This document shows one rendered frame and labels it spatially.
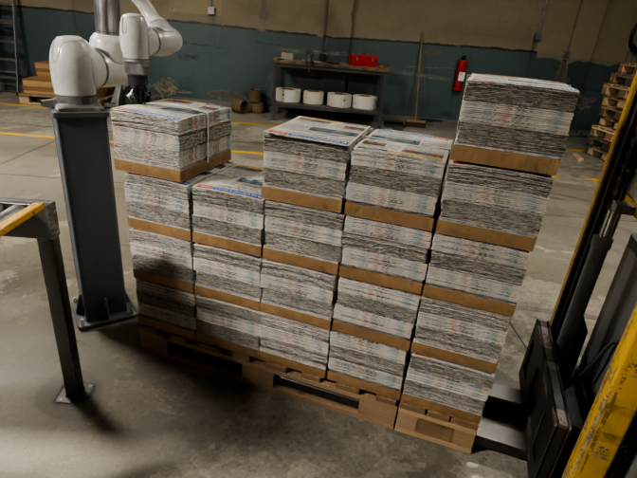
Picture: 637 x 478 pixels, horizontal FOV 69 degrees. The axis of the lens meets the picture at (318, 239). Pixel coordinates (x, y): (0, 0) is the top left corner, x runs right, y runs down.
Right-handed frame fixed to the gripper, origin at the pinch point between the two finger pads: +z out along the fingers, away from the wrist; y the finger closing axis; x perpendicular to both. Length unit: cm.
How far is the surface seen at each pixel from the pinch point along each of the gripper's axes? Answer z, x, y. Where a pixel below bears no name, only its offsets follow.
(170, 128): -6.6, -27.5, -19.7
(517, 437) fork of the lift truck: 89, -165, -12
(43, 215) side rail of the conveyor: 20, -2, -53
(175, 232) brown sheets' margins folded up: 33.3, -27.0, -18.8
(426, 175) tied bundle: -5, -116, -19
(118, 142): 2.0, -4.3, -18.6
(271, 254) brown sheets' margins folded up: 33, -67, -19
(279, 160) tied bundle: -2, -68, -18
